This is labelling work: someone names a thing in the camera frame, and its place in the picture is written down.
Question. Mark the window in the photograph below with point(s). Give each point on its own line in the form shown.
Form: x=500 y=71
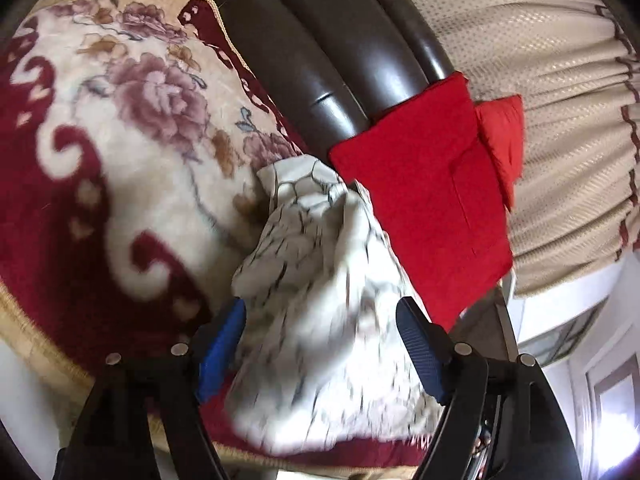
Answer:
x=592 y=365

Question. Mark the red pillow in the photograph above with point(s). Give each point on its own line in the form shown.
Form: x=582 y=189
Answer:
x=501 y=124

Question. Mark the red blanket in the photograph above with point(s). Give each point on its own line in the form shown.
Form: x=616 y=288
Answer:
x=436 y=193

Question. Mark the floral cream maroon bedspread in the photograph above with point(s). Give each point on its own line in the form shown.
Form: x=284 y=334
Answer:
x=132 y=136

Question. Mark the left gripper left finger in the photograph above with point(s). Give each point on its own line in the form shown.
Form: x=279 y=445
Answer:
x=197 y=372

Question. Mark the white crackle-print garment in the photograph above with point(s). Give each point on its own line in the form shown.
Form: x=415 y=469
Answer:
x=321 y=360

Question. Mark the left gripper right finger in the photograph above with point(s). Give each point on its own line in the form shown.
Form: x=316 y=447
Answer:
x=457 y=380

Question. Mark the beige patterned curtain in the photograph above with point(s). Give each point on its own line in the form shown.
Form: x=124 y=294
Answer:
x=577 y=202

